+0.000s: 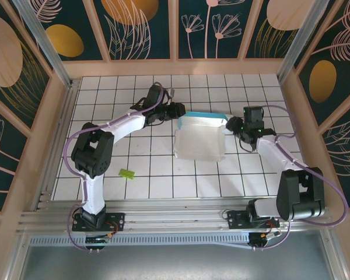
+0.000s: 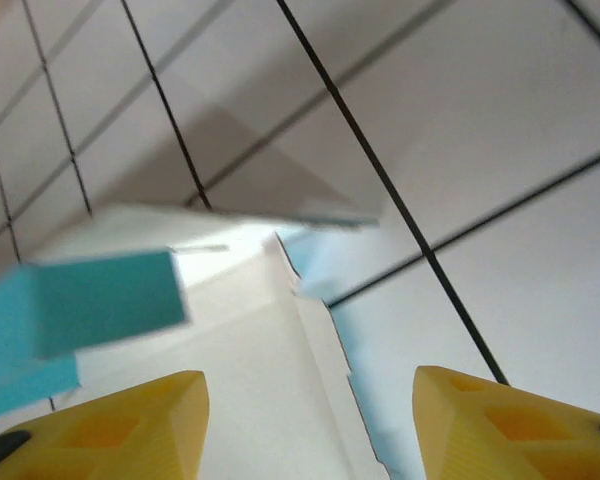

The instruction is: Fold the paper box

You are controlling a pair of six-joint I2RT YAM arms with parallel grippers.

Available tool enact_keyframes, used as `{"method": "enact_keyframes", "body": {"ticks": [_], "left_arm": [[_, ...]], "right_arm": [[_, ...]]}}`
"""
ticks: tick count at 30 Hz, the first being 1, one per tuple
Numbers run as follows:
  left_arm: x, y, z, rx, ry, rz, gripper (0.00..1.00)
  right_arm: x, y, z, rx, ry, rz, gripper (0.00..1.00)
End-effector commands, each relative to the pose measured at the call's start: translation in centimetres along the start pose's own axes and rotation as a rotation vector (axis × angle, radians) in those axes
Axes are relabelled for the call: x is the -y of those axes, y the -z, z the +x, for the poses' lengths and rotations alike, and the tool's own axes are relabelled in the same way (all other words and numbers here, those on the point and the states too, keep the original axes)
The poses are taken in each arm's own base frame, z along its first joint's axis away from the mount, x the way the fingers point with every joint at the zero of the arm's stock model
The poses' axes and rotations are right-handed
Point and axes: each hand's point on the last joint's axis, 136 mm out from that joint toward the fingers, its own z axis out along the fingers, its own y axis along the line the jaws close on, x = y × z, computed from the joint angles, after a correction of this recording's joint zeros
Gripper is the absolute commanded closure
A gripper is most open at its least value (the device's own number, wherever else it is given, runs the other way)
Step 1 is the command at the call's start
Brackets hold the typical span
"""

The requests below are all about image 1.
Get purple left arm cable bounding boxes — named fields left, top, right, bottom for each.
left=63, top=82, right=166, bottom=253

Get small green plastic piece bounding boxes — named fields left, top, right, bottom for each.
left=118, top=168, right=137, bottom=179

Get grey slotted cable duct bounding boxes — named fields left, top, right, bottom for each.
left=29, top=232, right=251, bottom=247

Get black controller board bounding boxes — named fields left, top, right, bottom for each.
left=249, top=232, right=281, bottom=249
left=84, top=232, right=114, bottom=253

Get white and blue cloth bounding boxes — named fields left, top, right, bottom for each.
left=173, top=111, right=237, bottom=161

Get aluminium side rail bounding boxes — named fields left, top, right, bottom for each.
left=34, top=84, right=79, bottom=211

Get aluminium frame post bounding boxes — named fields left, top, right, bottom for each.
left=11, top=0, right=76, bottom=88
left=276, top=0, right=338, bottom=85

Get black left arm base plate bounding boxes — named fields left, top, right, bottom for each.
left=72, top=212, right=126, bottom=233

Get aluminium mounting rail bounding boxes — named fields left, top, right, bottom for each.
left=17, top=198, right=333, bottom=234

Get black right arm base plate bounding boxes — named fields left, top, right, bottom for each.
left=226, top=209, right=281, bottom=230

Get grey metal sheet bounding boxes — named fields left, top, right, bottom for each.
left=17, top=246, right=339, bottom=280

